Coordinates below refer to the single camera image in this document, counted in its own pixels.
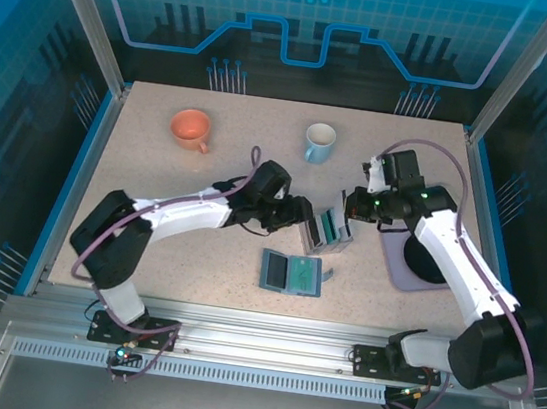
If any blue card holder wallet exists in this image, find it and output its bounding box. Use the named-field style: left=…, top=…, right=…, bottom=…
left=256, top=246, right=337, bottom=302

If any green credit card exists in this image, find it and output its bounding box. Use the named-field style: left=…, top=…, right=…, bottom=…
left=321, top=209, right=343, bottom=242
left=285, top=255, right=324, bottom=292

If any black credit card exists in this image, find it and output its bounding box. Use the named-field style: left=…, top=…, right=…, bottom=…
left=303, top=217, right=326, bottom=251

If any lavender placemat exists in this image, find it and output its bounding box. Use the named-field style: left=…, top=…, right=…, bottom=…
left=374, top=226, right=457, bottom=298

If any black round plate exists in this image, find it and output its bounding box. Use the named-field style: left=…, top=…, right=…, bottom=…
left=399, top=231, right=454, bottom=288

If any light blue mug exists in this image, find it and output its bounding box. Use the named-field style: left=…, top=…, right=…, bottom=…
left=301, top=120, right=339, bottom=167

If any orange ceramic cup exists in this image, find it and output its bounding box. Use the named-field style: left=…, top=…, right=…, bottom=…
left=167, top=106, right=215, bottom=156

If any small board with orange connector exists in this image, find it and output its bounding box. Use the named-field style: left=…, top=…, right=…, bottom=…
left=386, top=380, right=432, bottom=405

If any small board with green light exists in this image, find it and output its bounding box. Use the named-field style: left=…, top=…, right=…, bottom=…
left=105, top=343, right=145, bottom=371

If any aluminium right table side rail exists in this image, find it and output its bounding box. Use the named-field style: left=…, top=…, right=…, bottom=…
left=435, top=131, right=547, bottom=363

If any aluminium table side rail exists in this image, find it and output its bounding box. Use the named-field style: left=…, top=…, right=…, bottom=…
left=435, top=131, right=547, bottom=363
left=18, top=76, right=132, bottom=307

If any aluminium mounting rail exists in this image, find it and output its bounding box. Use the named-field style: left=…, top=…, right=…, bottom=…
left=0, top=277, right=536, bottom=400

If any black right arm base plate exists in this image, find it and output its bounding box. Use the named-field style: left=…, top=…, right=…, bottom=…
left=349, top=342, right=449, bottom=389

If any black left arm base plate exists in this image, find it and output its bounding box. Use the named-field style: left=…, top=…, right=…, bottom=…
left=86, top=309, right=182, bottom=354

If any slotted grey cable duct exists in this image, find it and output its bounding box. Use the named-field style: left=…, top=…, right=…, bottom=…
left=8, top=335, right=390, bottom=407

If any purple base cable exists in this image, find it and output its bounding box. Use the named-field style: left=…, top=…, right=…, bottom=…
left=380, top=360, right=453, bottom=409
left=88, top=311, right=183, bottom=389

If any aluminium right frame post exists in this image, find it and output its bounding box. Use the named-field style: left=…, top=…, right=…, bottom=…
left=465, top=0, right=547, bottom=154

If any aluminium frame post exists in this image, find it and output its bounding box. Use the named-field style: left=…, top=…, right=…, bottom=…
left=465, top=0, right=547, bottom=154
left=21, top=0, right=143, bottom=99

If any aluminium left table side rail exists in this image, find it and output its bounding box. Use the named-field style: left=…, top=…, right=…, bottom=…
left=18, top=76, right=132, bottom=307

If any aluminium left frame post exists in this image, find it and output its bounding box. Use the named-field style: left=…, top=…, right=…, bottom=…
left=21, top=0, right=143, bottom=99

